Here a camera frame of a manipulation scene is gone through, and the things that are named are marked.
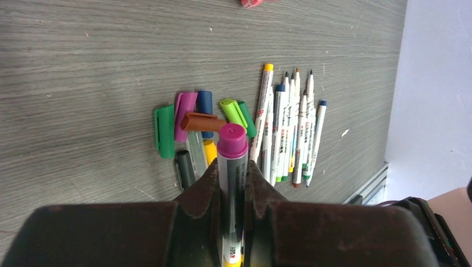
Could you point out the black capped blue marker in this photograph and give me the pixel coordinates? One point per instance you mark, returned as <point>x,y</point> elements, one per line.
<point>321,112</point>

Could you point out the yellow capped marker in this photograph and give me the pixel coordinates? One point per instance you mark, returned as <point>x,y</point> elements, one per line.
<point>232,159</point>
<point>266,82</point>

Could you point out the green pen cap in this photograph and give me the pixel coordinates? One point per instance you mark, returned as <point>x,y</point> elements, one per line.
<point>251,129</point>
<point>164,123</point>

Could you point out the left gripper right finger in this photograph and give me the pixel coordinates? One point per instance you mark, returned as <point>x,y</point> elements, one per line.
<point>279,232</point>

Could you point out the blue pen cap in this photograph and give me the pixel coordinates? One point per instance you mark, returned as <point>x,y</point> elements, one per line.
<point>204,106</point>

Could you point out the lime capped marker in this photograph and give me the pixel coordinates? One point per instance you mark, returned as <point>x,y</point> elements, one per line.
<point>267,138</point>

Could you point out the clear capped green pen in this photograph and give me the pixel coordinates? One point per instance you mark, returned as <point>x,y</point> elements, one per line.
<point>309,154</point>

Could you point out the clear pen cap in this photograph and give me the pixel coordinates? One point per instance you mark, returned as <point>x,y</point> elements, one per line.
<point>195,143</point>

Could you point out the green capped marker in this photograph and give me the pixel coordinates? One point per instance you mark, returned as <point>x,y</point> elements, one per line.
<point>282,125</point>

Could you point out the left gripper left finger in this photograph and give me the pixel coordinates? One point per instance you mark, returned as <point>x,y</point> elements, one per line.
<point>181,232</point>

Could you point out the black pen cap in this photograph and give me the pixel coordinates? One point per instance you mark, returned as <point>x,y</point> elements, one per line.
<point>184,169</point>

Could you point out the brown pen cap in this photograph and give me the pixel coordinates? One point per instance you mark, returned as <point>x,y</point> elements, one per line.
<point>190,123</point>

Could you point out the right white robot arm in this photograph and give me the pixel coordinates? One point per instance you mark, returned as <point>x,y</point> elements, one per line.
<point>446,220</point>

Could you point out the purple pen cap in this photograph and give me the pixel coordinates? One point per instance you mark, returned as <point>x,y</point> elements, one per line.
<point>185,102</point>

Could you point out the yellow pen cap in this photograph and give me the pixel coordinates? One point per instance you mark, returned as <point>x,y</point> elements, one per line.
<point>210,151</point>

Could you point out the purple capped marker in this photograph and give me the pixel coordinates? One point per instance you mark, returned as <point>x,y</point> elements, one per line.
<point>277,116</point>
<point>309,93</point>

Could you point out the lime pen cap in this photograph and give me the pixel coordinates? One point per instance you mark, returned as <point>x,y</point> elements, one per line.
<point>233,112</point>

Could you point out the brown capped marker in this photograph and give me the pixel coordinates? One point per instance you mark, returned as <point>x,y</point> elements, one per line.
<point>297,177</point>

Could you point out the pink patterned jacket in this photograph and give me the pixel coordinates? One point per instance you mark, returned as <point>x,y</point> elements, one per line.
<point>247,4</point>

